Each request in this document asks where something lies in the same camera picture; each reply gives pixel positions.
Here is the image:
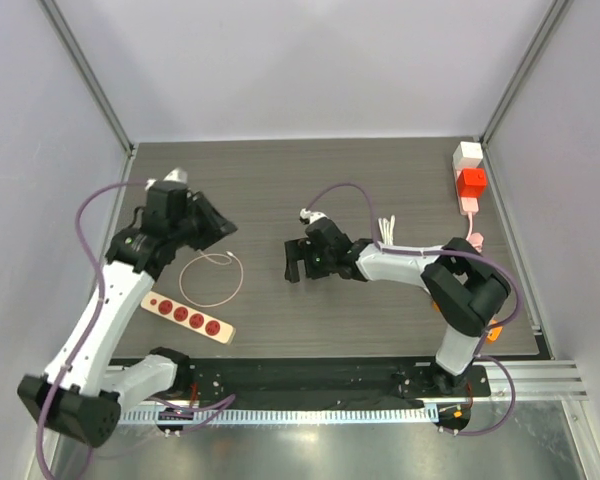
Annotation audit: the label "white slotted cable duct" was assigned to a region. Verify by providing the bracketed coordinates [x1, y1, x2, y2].
[119, 404, 439, 427]

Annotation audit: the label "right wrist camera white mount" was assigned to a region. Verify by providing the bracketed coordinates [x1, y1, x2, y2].
[299, 208, 328, 226]

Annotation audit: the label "pink thin usb cable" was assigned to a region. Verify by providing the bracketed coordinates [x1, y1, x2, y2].
[178, 250, 245, 307]

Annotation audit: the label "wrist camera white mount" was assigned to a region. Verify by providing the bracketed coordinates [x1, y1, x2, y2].
[299, 208, 328, 226]
[145, 168, 188, 190]

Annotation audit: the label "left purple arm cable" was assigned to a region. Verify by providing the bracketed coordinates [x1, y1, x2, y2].
[34, 180, 237, 480]

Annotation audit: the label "red cube adapter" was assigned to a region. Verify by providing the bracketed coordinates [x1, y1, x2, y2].
[456, 168, 488, 199]

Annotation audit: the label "pink power cord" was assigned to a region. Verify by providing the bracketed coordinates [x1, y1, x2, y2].
[462, 212, 484, 251]

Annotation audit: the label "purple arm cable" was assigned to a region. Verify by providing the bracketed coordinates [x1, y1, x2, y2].
[34, 180, 237, 480]
[304, 182, 524, 439]

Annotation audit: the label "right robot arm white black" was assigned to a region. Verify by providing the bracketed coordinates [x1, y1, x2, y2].
[284, 217, 511, 396]

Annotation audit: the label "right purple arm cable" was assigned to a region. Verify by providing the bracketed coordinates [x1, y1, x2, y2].
[304, 182, 524, 439]

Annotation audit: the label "white power strip cord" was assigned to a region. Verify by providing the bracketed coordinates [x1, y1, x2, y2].
[377, 215, 399, 246]

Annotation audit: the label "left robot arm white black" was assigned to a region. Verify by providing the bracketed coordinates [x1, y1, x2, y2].
[17, 180, 237, 448]

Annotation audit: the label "white cube adapter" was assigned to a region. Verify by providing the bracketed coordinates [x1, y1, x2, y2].
[452, 141, 484, 171]

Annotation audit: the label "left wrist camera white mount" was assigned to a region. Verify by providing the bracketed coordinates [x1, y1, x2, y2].
[145, 168, 188, 190]

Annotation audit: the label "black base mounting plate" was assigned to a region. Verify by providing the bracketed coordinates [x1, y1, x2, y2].
[190, 357, 491, 411]

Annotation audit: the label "pink white power strip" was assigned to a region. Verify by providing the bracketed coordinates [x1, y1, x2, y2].
[454, 169, 479, 216]

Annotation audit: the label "orange power strip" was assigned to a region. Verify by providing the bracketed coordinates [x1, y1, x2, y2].
[432, 297, 503, 349]

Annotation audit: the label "beige power strip red sockets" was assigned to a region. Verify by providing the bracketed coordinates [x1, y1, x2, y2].
[140, 291, 236, 345]

